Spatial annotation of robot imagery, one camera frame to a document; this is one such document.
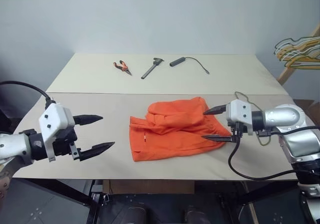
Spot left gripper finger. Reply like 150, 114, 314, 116
73, 114, 104, 126
79, 141, 116, 162

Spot grey caliper tool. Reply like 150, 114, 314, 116
140, 57, 165, 81

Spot orange shorts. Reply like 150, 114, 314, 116
129, 96, 233, 163

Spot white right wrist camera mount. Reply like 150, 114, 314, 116
225, 99, 254, 136

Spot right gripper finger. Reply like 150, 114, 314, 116
201, 134, 234, 143
202, 104, 230, 116

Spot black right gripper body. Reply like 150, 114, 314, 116
225, 120, 243, 144

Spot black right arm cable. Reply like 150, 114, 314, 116
227, 122, 320, 181

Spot orange handled pliers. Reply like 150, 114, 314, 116
111, 59, 134, 76

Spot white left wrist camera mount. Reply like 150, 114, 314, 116
38, 103, 75, 163

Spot black cylinder with cable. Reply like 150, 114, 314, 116
169, 56, 211, 75

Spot wooden clothes rack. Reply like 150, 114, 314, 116
276, 21, 320, 86

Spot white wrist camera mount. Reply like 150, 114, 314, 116
225, 99, 254, 136
38, 103, 75, 163

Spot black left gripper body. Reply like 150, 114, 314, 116
51, 126, 82, 161

